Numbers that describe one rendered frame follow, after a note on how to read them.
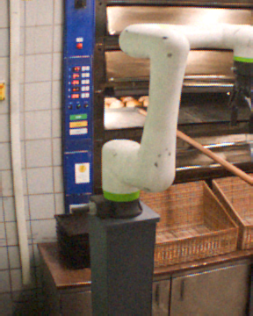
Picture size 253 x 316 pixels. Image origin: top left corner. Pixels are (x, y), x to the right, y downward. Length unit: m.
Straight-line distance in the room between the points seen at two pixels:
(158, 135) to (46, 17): 1.34
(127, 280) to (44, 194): 1.20
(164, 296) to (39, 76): 1.32
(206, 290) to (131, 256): 1.14
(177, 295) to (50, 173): 0.96
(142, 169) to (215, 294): 1.49
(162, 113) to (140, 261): 0.57
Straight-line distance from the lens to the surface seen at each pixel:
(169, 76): 1.82
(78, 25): 3.01
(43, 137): 3.11
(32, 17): 2.99
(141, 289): 2.17
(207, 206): 3.43
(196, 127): 3.37
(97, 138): 3.18
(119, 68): 3.13
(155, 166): 1.85
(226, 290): 3.23
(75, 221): 3.06
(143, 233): 2.06
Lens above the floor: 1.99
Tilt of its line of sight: 16 degrees down
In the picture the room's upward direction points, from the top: straight up
